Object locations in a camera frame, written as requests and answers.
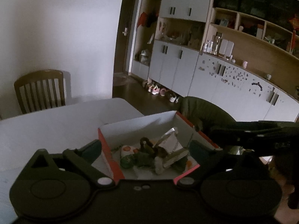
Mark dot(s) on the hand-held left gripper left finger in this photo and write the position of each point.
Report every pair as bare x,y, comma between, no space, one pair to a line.
93,149

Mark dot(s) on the red shoe box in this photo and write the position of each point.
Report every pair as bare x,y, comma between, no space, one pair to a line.
109,161

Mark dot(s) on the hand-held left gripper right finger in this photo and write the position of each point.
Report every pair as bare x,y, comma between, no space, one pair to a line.
198,150

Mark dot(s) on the white rounded panel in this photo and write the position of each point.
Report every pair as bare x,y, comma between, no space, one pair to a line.
230,48

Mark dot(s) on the silver foil packet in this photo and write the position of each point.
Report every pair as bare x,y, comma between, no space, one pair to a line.
173,142

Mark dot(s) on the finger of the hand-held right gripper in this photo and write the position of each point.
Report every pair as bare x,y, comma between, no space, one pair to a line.
224,134
268,124

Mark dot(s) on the wooden chair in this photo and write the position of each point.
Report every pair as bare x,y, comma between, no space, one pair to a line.
39,89

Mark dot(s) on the person's right hand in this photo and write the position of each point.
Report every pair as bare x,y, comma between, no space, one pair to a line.
285,184

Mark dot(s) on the patterned door rug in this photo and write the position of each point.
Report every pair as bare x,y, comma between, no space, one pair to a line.
120,80

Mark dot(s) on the white packet with orange print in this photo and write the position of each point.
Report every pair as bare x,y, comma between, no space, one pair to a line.
127,150

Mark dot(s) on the white tissue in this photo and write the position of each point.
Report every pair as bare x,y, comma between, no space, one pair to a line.
159,166

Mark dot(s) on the clear bottles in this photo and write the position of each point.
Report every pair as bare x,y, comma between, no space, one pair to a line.
209,46

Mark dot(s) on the dark green pouch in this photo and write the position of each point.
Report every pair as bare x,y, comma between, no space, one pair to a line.
179,165

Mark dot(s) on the dark hanging garment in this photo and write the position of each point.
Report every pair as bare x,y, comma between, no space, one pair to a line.
151,19

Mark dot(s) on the green upholstered chair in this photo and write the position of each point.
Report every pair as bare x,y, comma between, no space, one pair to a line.
205,112

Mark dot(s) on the row of shoes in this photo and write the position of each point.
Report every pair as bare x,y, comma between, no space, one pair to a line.
161,90

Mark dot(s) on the red hanging garment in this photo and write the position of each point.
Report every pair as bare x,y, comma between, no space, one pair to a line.
142,20

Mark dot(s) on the brown entrance door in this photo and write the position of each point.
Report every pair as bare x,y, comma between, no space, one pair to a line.
127,35

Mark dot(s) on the white wall cabinet unit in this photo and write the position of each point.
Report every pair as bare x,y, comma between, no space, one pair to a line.
186,71

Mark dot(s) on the green packet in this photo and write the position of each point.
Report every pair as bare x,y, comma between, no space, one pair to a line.
130,162

